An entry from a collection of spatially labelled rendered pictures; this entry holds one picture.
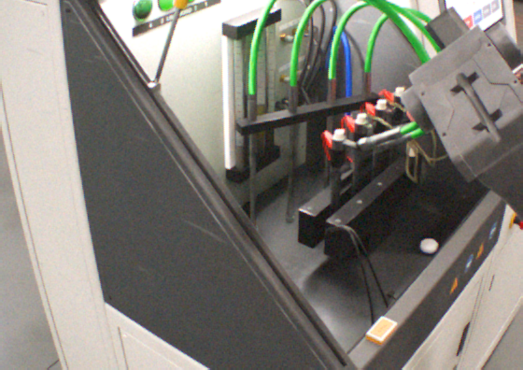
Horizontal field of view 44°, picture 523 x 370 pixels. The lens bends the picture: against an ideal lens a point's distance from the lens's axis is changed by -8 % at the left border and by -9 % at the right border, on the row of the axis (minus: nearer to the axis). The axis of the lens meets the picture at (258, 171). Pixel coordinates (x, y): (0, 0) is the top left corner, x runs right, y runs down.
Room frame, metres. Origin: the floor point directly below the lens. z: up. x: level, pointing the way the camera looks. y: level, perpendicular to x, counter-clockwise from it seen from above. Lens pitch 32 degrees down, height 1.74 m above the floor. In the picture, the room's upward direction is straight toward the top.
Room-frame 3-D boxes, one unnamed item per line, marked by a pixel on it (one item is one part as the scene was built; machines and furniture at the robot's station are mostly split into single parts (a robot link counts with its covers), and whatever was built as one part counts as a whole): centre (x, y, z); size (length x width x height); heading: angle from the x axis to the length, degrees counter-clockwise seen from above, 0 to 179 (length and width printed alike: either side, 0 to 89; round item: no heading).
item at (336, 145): (1.09, -0.15, 1.03); 0.05 x 0.03 x 0.21; 52
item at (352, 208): (1.19, -0.22, 0.91); 0.34 x 0.10 x 0.15; 142
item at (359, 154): (1.15, -0.20, 1.03); 0.05 x 0.03 x 0.21; 52
